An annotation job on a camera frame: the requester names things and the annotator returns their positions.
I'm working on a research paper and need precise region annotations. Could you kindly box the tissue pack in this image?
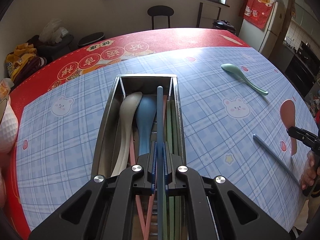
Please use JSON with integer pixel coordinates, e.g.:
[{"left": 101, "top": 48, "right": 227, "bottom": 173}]
[{"left": 0, "top": 78, "right": 14, "bottom": 100}]

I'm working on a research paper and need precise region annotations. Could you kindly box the long pink chopstick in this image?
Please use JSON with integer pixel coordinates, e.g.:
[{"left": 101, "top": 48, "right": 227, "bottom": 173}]
[{"left": 144, "top": 97, "right": 164, "bottom": 239}]

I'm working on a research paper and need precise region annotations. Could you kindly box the blue chopstick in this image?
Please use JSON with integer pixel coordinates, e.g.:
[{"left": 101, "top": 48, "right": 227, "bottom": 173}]
[
  {"left": 252, "top": 134, "right": 300, "bottom": 186},
  {"left": 157, "top": 86, "right": 163, "bottom": 240}
]

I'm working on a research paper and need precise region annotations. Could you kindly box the green spoon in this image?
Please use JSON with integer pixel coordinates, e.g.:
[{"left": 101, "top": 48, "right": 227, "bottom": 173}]
[{"left": 221, "top": 63, "right": 268, "bottom": 96}]

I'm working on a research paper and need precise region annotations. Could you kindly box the pink spoon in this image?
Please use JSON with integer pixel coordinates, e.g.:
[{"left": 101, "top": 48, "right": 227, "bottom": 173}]
[{"left": 280, "top": 99, "right": 297, "bottom": 155}]

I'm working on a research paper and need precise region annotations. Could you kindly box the white textured bowl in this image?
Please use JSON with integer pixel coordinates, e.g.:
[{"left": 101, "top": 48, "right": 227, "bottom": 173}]
[{"left": 0, "top": 95, "right": 18, "bottom": 154}]

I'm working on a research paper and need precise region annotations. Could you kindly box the blue spoon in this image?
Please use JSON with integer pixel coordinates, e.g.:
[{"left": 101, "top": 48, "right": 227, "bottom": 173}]
[{"left": 136, "top": 95, "right": 156, "bottom": 156}]

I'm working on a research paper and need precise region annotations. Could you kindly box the steel utensil tray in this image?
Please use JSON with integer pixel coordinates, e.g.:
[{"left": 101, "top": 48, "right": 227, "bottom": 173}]
[{"left": 90, "top": 73, "right": 187, "bottom": 240}]

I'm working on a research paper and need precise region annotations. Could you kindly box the white refrigerator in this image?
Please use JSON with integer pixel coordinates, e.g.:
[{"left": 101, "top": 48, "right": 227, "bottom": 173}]
[{"left": 238, "top": 2, "right": 286, "bottom": 59}]

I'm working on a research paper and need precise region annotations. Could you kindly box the blue plaid table mat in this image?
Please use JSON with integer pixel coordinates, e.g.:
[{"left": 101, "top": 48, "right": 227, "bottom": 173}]
[{"left": 16, "top": 47, "right": 318, "bottom": 230}]

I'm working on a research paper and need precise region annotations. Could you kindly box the yellow clothes pile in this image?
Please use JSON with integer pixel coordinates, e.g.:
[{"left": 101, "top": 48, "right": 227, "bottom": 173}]
[{"left": 5, "top": 43, "right": 47, "bottom": 86}]

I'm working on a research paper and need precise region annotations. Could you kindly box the beige spoon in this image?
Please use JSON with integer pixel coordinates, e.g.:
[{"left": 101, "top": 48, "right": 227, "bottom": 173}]
[{"left": 111, "top": 92, "right": 143, "bottom": 177}]

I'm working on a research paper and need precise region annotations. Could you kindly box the red cloth on fridge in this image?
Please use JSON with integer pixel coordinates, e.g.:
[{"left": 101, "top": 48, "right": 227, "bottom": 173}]
[{"left": 239, "top": 0, "right": 275, "bottom": 30}]

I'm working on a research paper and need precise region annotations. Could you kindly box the black folding frame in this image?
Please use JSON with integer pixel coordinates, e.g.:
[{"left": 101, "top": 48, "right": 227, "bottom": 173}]
[{"left": 196, "top": 2, "right": 221, "bottom": 28}]

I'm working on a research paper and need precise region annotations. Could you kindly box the green chopstick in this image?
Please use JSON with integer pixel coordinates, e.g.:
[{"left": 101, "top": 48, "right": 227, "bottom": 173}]
[
  {"left": 171, "top": 101, "right": 181, "bottom": 240},
  {"left": 163, "top": 95, "right": 175, "bottom": 240}
]

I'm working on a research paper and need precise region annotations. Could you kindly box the red tablecloth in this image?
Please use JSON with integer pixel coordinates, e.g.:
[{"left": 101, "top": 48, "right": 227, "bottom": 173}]
[{"left": 0, "top": 27, "right": 251, "bottom": 240}]

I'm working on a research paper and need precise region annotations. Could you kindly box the black round chair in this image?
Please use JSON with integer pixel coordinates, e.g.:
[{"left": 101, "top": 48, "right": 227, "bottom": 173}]
[{"left": 147, "top": 5, "right": 174, "bottom": 30}]

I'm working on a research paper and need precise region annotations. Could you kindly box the black rice cooker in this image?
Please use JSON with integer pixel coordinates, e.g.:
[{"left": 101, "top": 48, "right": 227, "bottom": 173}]
[{"left": 213, "top": 20, "right": 236, "bottom": 35}]

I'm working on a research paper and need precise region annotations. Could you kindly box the black round stool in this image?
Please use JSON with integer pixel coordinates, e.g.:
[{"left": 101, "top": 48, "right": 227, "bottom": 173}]
[{"left": 78, "top": 32, "right": 105, "bottom": 48}]

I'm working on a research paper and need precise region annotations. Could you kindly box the white plastic bag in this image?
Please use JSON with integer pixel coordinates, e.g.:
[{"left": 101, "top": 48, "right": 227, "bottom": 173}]
[{"left": 39, "top": 18, "right": 69, "bottom": 44}]

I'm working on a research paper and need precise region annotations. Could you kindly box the person's right hand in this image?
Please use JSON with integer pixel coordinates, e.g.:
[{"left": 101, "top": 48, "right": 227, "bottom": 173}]
[{"left": 300, "top": 151, "right": 319, "bottom": 190}]

